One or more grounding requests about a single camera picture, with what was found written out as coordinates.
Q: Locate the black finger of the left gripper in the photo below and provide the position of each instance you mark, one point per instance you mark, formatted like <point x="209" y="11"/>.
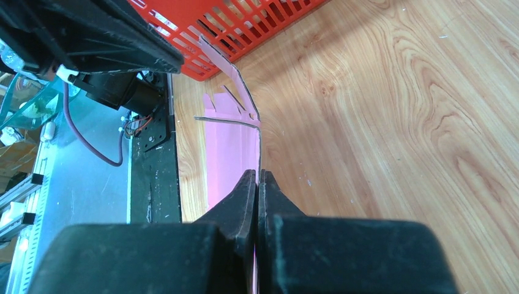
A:
<point x="93" y="37"/>

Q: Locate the pink paper box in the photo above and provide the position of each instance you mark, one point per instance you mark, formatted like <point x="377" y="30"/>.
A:
<point x="231" y="154"/>

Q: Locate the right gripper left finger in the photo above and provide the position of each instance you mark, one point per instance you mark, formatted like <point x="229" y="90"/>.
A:
<point x="119" y="258"/>

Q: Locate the aluminium frame rail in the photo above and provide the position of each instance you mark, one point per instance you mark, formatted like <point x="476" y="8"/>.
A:
<point x="22" y="210"/>

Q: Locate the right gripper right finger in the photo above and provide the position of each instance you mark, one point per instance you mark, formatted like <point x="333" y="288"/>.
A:
<point x="298" y="253"/>

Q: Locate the red plastic basket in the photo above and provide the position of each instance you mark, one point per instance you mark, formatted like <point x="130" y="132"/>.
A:
<point x="234" y="27"/>

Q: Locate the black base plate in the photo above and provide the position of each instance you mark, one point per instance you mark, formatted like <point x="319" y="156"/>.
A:
<point x="154" y="195"/>

